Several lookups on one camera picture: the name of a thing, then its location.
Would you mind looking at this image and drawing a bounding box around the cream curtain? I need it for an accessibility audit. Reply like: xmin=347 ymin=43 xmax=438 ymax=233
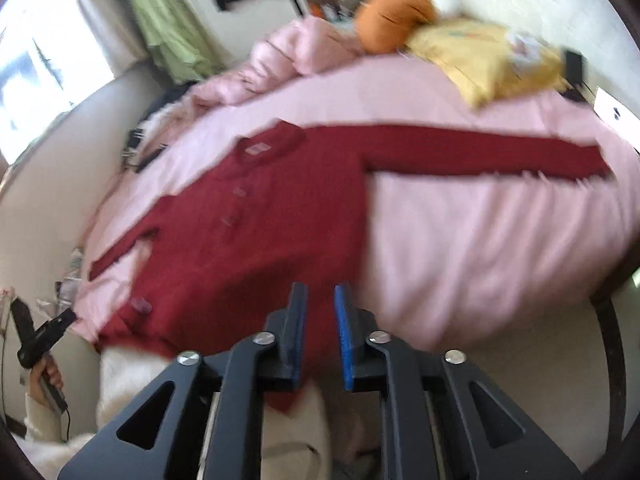
xmin=67 ymin=0 xmax=151 ymax=68

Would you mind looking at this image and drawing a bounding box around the pink duvet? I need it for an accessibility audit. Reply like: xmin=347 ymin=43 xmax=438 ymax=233
xmin=192 ymin=16 xmax=366 ymax=106

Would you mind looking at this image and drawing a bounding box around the black phone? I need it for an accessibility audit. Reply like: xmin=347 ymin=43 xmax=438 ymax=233
xmin=564 ymin=50 xmax=588 ymax=103

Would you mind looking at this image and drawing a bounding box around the bright window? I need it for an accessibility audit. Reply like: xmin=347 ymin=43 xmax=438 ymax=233
xmin=0 ymin=0 xmax=113 ymax=163

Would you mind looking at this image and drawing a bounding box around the white box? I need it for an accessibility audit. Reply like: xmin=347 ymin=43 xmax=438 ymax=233
xmin=594 ymin=87 xmax=640 ymax=153

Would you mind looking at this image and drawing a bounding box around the yellow pillow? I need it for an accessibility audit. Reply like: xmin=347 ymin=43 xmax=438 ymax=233
xmin=405 ymin=19 xmax=568 ymax=108

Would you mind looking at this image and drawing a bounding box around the green hanging cloth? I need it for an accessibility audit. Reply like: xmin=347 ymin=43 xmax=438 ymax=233
xmin=129 ymin=0 xmax=226 ymax=83

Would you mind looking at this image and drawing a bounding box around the white louvered wardrobe door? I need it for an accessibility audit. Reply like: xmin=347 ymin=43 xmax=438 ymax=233
xmin=187 ymin=0 xmax=306 ymax=78

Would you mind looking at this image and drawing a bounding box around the orange pillow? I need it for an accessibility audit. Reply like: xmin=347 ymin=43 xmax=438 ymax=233
xmin=355 ymin=0 xmax=440 ymax=54

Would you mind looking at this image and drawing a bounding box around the white charger plug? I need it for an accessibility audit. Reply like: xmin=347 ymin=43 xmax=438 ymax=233
xmin=507 ymin=32 xmax=543 ymax=58

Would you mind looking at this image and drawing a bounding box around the black white striped garment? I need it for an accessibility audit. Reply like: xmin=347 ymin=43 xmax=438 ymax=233
xmin=122 ymin=127 xmax=146 ymax=171

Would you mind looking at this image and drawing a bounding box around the person's left forearm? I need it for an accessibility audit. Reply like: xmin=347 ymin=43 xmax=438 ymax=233
xmin=12 ymin=392 xmax=96 ymax=476

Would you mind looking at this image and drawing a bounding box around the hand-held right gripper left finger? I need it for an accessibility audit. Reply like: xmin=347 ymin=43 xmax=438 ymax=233
xmin=57 ymin=282 xmax=308 ymax=480

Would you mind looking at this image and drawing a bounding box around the black sock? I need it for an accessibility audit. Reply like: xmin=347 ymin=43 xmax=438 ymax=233
xmin=135 ymin=144 xmax=168 ymax=173

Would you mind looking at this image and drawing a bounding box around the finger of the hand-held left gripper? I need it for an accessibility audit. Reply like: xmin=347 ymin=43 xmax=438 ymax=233
xmin=42 ymin=308 xmax=78 ymax=343

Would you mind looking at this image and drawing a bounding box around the red knit sweater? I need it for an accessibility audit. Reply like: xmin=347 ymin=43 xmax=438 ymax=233
xmin=89 ymin=119 xmax=613 ymax=413

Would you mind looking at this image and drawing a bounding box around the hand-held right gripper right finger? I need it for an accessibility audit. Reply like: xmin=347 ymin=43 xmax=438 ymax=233
xmin=334 ymin=282 xmax=583 ymax=480

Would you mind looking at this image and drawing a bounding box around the person's left hand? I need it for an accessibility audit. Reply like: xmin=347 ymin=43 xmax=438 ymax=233
xmin=27 ymin=352 xmax=66 ymax=403

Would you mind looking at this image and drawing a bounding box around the black crumpled clothing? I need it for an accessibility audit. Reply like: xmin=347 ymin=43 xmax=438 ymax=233
xmin=145 ymin=85 xmax=196 ymax=116

